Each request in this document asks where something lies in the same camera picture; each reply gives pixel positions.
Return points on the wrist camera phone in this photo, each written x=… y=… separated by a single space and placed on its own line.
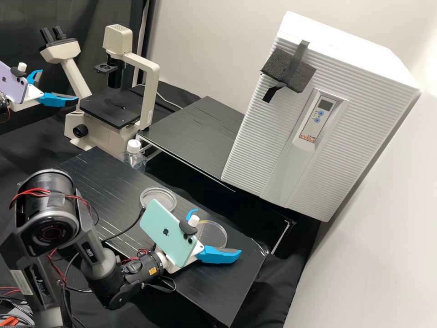
x=164 y=229
x=10 y=83

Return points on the black platform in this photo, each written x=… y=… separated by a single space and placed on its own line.
x=112 y=177
x=191 y=143

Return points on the cream microscope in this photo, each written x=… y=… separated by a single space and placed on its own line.
x=102 y=107

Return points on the right wrist camera phone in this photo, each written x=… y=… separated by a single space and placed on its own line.
x=164 y=229

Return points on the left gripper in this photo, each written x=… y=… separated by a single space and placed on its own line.
x=32 y=94

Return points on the white incubator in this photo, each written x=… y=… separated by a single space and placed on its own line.
x=341 y=44

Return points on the petri dish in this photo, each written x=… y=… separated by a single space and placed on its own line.
x=158 y=194

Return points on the petri dish lid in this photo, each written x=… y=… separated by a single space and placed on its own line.
x=213 y=234

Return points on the left wrist camera phone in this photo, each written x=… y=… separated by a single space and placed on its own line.
x=10 y=83

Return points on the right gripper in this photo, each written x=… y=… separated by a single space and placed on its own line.
x=187 y=267

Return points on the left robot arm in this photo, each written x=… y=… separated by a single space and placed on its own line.
x=2 y=106

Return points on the incubator door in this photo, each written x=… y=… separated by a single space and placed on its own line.
x=266 y=136

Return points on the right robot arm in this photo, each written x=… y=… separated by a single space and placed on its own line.
x=44 y=205

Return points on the white-capped bottle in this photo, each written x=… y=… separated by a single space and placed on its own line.
x=134 y=146

